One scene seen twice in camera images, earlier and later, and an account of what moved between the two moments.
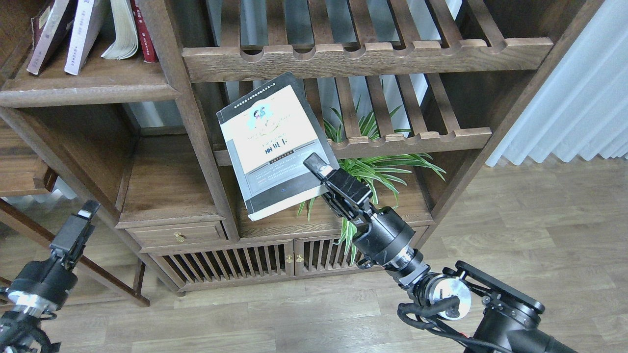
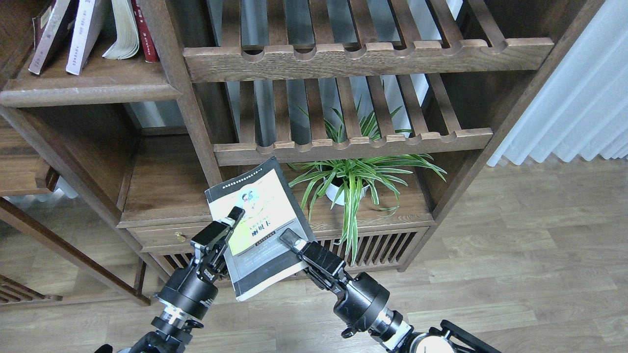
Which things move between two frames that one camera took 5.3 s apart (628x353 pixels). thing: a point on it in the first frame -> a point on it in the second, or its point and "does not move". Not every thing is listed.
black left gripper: (39, 288) -> (192, 289)
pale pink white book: (90, 15) does not move
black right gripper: (384, 237) -> (359, 298)
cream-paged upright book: (126, 44) does not move
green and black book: (268, 135) -> (258, 259)
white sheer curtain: (581, 113) does not move
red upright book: (148, 48) does not move
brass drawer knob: (179, 237) does not move
